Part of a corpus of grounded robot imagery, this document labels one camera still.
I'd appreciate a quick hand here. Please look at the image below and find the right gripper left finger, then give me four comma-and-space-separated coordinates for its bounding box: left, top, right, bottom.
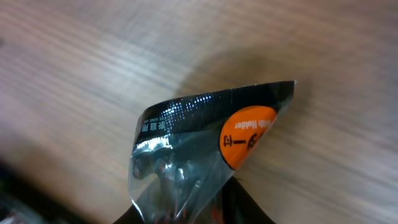
113, 205, 144, 224

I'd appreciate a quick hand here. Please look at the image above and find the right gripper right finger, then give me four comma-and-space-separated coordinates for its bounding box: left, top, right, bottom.
214, 177, 275, 224

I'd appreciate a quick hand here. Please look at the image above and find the black snack bag orange sticker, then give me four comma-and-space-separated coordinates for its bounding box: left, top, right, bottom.
128, 80, 295, 223

